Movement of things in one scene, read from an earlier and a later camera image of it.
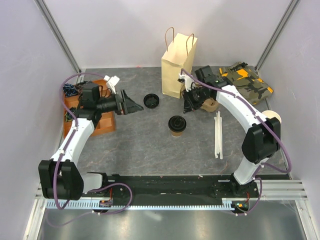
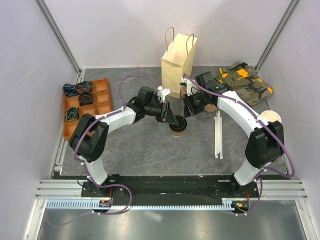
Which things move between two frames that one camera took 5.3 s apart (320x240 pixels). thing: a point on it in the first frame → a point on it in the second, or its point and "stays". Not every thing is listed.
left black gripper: (125, 105) → (166, 115)
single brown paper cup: (176, 134) stays
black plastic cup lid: (177, 123) stays
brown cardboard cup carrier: (210, 105) stays
